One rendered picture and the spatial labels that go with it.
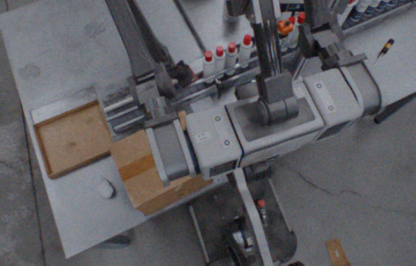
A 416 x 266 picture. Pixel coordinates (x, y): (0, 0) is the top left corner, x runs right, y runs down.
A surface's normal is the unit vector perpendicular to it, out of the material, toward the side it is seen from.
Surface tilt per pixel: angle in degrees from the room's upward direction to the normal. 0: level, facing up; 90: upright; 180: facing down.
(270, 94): 44
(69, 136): 0
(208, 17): 0
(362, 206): 0
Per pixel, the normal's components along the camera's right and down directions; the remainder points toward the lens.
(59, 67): 0.00, -0.37
